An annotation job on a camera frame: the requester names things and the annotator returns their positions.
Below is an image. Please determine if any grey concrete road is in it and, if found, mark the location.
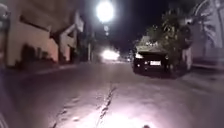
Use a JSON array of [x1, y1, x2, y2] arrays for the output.
[[0, 61, 224, 128]]

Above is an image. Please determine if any pale wall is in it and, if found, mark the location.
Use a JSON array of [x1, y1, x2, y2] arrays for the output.
[[187, 0, 224, 66]]

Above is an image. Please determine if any tree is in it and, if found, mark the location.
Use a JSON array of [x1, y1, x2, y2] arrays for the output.
[[146, 6, 194, 76]]

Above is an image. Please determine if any grey pavement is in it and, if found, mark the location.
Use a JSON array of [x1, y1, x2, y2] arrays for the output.
[[179, 63, 224, 92]]

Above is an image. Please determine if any street lamp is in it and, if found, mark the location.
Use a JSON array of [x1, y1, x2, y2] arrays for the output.
[[95, 0, 115, 24]]

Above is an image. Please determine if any beige building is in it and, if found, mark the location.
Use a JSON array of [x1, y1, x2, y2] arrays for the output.
[[0, 0, 88, 71]]

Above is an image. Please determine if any dark car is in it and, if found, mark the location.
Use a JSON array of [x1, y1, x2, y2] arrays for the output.
[[131, 35, 174, 75]]

